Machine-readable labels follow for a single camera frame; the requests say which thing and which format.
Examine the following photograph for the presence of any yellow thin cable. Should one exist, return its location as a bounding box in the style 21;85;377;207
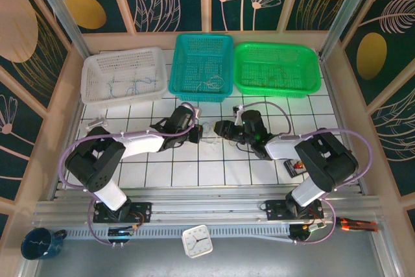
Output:
251;66;290;88

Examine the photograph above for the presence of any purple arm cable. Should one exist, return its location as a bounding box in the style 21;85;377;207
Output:
60;104;199;246
241;101;372;245

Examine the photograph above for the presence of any white thin cable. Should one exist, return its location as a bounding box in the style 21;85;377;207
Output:
193;75;227;92

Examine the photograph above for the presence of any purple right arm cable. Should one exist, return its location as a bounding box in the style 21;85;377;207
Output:
241;101;372;245

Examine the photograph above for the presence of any thin cable bundle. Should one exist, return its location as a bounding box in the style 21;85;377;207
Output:
200;122;223;145

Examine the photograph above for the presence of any orange and black hand tool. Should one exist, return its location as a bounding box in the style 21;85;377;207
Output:
335;217;379;234

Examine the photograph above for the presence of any dark blue mug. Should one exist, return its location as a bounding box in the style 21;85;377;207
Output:
21;227;67;261

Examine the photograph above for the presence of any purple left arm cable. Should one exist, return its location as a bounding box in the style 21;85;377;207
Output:
60;104;199;246

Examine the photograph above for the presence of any teal plastic basket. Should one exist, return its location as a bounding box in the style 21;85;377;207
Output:
168;32;235;102

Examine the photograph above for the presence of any aluminium rail frame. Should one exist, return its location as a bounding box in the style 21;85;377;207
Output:
32;184;388;228

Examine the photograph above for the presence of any green plastic basket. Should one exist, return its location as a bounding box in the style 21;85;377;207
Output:
233;42;322;99

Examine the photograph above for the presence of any white plastic basket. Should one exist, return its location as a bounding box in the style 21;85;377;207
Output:
80;46;169;106

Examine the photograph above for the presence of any small controller board with wires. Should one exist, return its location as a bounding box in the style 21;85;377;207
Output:
290;221;327;241
108;226;139;238

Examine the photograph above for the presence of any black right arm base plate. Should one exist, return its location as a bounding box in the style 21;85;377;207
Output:
265;199;325;221

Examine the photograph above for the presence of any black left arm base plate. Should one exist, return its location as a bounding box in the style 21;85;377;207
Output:
93;201;152;224

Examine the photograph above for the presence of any white square clock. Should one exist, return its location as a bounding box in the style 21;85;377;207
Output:
181;224;214;259

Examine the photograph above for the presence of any grey slotted cable duct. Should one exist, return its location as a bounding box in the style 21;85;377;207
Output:
64;224;292;241

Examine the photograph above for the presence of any metal sliding latch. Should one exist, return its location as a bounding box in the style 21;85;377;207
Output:
86;116;108;128

